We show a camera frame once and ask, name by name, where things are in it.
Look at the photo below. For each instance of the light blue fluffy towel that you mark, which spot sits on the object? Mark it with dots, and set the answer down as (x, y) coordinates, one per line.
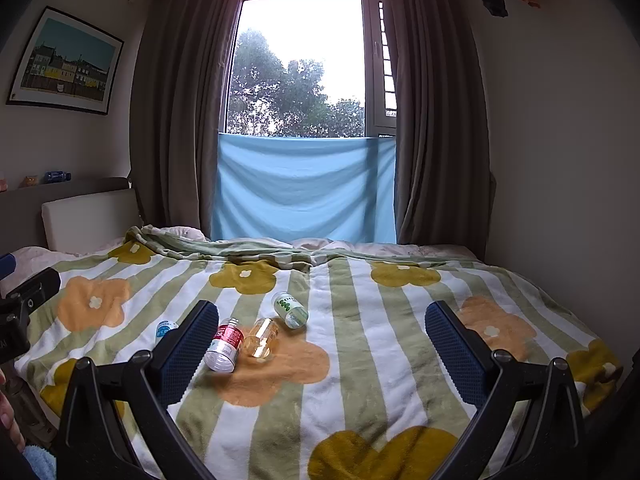
(39, 462)

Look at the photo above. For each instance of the striped floral blanket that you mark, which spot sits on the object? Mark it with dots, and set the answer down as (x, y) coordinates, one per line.
(350, 340)

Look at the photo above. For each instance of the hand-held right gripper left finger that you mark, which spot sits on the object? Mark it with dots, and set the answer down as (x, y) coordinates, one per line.
(189, 352)

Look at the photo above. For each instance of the white headboard cushion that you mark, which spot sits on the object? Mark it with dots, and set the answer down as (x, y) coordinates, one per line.
(90, 220)

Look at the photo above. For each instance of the blue water bottle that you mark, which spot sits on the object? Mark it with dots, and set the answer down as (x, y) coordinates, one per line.
(56, 176)

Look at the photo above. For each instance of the blue label plastic bottle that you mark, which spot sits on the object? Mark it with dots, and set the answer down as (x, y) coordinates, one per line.
(164, 331)

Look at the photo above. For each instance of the person's left hand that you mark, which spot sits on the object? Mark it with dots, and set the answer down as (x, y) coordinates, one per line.
(7, 417)

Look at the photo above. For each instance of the grey bed headboard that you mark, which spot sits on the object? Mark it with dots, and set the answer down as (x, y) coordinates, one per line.
(20, 215)

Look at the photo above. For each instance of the brown curtain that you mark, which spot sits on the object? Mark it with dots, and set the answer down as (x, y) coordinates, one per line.
(185, 110)
(435, 120)

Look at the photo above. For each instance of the framed houses picture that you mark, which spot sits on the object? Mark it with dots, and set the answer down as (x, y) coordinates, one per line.
(67, 62)

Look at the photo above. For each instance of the light blue cloth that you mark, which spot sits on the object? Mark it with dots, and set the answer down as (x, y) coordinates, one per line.
(305, 190)

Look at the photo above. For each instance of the small orange figurine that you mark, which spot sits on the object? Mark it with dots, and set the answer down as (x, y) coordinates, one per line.
(31, 181)

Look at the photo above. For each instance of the red label plastic bottle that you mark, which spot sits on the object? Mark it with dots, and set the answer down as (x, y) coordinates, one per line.
(223, 347)

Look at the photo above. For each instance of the clear amber plastic bottle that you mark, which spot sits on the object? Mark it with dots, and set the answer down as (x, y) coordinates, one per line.
(260, 342)

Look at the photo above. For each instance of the green label plastic bottle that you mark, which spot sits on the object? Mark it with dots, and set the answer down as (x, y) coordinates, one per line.
(290, 310)

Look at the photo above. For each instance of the white frame window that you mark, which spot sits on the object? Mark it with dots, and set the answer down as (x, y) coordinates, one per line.
(372, 60)

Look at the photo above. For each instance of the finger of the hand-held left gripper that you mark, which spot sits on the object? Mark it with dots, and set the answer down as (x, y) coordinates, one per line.
(35, 284)

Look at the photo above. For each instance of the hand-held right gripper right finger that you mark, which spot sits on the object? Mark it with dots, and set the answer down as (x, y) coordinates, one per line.
(456, 357)

